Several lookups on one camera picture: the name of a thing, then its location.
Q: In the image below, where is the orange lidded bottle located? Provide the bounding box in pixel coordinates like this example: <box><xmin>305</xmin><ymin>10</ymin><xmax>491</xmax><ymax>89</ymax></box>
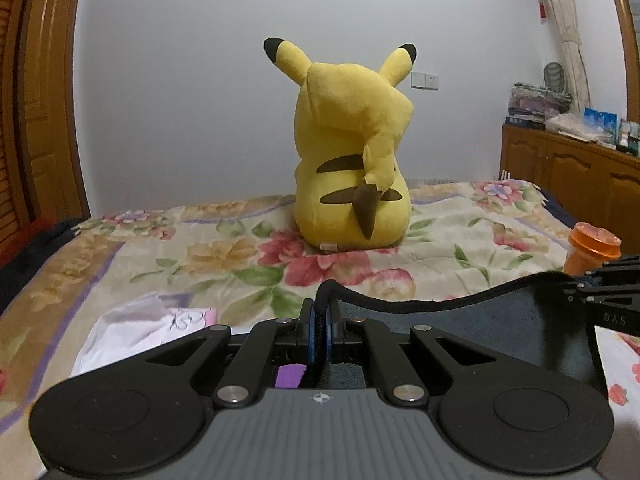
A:
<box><xmin>563</xmin><ymin>222</ymin><xmax>622</xmax><ymax>277</ymax></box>

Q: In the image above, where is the small printed box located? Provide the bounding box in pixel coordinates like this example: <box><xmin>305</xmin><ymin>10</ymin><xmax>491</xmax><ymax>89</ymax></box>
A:
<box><xmin>617</xmin><ymin>119</ymin><xmax>640</xmax><ymax>155</ymax></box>

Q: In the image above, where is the stack of folded cloths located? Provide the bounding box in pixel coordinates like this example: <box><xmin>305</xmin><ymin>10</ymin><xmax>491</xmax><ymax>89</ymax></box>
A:
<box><xmin>507</xmin><ymin>81</ymin><xmax>572</xmax><ymax>121</ymax></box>

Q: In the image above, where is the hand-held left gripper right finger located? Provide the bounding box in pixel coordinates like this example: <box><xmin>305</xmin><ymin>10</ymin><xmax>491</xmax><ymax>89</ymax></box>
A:
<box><xmin>325</xmin><ymin>304</ymin><xmax>496</xmax><ymax>407</ymax></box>

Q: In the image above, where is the grey small fan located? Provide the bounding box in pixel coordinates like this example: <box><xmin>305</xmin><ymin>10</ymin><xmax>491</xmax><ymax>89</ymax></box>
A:
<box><xmin>542</xmin><ymin>61</ymin><xmax>566</xmax><ymax>91</ymax></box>

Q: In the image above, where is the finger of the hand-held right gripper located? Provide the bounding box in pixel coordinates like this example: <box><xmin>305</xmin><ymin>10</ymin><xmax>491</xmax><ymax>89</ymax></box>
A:
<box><xmin>559</xmin><ymin>277</ymin><xmax>640</xmax><ymax>307</ymax></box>
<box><xmin>582</xmin><ymin>255</ymin><xmax>640</xmax><ymax>281</ymax></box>

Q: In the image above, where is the yellow plush toy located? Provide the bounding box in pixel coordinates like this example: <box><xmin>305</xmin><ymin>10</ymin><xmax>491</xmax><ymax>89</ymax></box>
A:
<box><xmin>263</xmin><ymin>37</ymin><xmax>418</xmax><ymax>252</ymax></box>

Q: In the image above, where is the white plastic bag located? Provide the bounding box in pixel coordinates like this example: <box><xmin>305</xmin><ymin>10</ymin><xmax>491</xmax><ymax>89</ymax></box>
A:
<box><xmin>70</xmin><ymin>295</ymin><xmax>173</xmax><ymax>377</ymax></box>

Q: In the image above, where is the wooden window frame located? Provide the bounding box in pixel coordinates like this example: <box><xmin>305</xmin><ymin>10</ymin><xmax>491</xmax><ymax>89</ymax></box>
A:
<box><xmin>601</xmin><ymin>0</ymin><xmax>640</xmax><ymax>128</ymax></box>

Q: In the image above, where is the dark blue cloth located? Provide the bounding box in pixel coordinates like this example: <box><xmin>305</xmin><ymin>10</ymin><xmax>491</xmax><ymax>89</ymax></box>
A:
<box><xmin>0</xmin><ymin>217</ymin><xmax>82</xmax><ymax>312</ymax></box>
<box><xmin>537</xmin><ymin>185</ymin><xmax>582</xmax><ymax>229</ymax></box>

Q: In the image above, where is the purple small item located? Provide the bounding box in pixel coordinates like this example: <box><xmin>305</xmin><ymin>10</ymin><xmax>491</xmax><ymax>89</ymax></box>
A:
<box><xmin>275</xmin><ymin>365</ymin><xmax>306</xmax><ymax>390</ymax></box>

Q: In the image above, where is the dark grey towel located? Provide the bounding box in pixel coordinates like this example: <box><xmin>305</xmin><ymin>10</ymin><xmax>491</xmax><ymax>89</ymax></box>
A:
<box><xmin>314</xmin><ymin>270</ymin><xmax>612</xmax><ymax>397</ymax></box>

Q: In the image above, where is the white and pink paper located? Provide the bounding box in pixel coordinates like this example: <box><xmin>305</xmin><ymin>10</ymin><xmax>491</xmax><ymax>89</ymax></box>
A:
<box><xmin>159</xmin><ymin>306</ymin><xmax>219</xmax><ymax>347</ymax></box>

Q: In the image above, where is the beige curtain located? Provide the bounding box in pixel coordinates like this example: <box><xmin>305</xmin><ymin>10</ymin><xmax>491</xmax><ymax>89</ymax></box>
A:
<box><xmin>529</xmin><ymin>0</ymin><xmax>595</xmax><ymax>112</ymax></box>

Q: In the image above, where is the wooden wardrobe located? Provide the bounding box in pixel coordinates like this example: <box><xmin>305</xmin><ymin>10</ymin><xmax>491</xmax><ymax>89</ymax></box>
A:
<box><xmin>0</xmin><ymin>0</ymin><xmax>92</xmax><ymax>281</ymax></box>

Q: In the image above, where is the blue picture box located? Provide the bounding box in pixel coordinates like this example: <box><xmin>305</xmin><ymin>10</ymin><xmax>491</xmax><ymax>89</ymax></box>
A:
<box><xmin>582</xmin><ymin>107</ymin><xmax>619</xmax><ymax>149</ymax></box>

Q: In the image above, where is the white crumpled bag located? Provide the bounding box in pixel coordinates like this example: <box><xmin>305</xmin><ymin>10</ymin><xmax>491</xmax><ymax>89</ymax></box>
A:
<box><xmin>544</xmin><ymin>112</ymin><xmax>597</xmax><ymax>142</ymax></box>

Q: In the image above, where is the wooden cabinet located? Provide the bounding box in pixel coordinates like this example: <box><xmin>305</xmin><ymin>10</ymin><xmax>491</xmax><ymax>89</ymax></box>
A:
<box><xmin>500</xmin><ymin>124</ymin><xmax>640</xmax><ymax>261</ymax></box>

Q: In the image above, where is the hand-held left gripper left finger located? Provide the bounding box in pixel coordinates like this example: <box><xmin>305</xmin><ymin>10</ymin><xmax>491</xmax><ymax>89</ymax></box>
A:
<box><xmin>145</xmin><ymin>299</ymin><xmax>317</xmax><ymax>407</ymax></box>

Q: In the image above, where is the floral blanket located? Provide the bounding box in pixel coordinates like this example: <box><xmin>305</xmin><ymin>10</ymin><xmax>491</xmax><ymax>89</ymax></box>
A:
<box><xmin>0</xmin><ymin>179</ymin><xmax>640</xmax><ymax>480</ymax></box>

